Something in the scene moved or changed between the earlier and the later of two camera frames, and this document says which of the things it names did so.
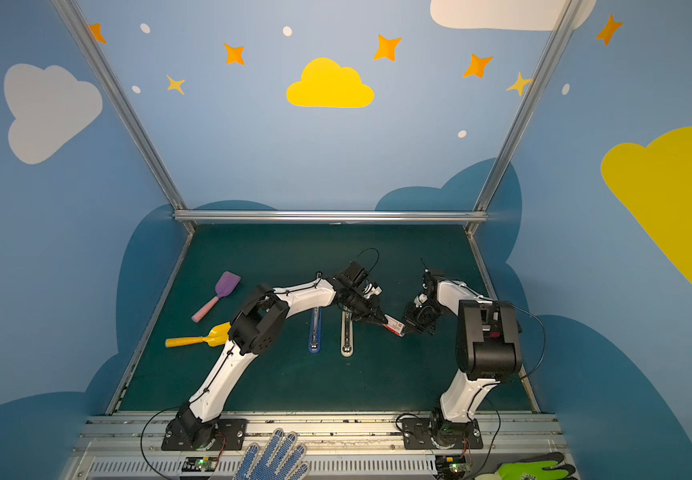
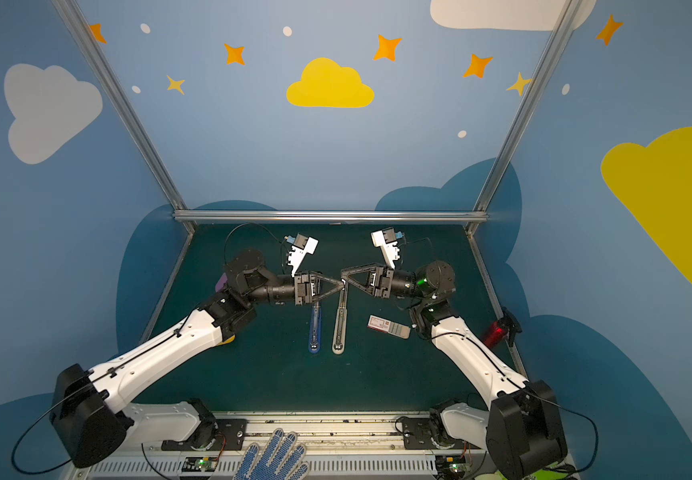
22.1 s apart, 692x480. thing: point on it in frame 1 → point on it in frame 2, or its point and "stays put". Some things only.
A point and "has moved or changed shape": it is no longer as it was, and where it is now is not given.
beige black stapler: [347, 334] has moved or changed shape
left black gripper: [367, 308] → [307, 288]
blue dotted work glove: [282, 460] stays put
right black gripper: [417, 315] → [376, 280]
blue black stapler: [315, 336] stays put
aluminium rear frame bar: [327, 216] stays put
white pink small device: [394, 326] has moved or changed shape
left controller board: [199, 464] stays put
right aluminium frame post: [568, 15] stays put
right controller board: [451, 467] stays put
